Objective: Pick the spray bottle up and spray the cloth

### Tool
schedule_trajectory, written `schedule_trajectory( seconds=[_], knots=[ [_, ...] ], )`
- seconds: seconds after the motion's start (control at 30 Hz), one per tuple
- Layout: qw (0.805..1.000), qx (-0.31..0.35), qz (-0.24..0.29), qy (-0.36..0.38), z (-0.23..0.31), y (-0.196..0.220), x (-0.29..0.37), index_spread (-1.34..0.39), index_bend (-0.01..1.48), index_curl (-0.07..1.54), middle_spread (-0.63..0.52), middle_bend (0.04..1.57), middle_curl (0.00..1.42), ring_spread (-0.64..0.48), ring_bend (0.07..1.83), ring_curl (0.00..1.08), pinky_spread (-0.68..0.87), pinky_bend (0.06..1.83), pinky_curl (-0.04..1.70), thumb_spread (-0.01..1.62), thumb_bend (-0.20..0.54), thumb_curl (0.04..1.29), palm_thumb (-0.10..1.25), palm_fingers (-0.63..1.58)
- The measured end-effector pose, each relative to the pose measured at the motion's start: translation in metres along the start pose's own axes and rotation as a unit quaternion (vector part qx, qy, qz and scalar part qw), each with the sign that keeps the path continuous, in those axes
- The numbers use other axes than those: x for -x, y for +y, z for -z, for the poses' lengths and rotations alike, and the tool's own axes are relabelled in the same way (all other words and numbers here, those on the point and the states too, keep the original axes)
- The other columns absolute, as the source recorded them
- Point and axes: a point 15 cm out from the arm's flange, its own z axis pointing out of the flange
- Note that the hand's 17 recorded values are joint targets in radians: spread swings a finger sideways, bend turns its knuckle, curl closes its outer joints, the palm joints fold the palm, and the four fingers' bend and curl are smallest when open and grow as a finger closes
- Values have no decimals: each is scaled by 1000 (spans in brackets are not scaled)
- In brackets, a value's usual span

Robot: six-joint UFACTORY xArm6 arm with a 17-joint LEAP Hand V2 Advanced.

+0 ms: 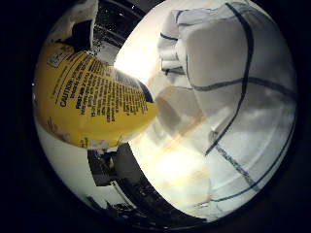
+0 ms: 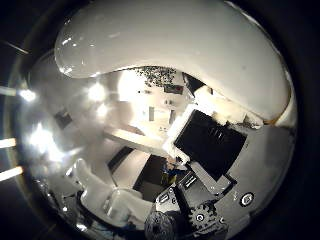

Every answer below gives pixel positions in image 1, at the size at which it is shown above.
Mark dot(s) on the white spray bottle yellow label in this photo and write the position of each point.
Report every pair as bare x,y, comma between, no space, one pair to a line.
94,103

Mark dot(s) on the white cloth blue lines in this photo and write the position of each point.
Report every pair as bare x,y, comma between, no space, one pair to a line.
226,71

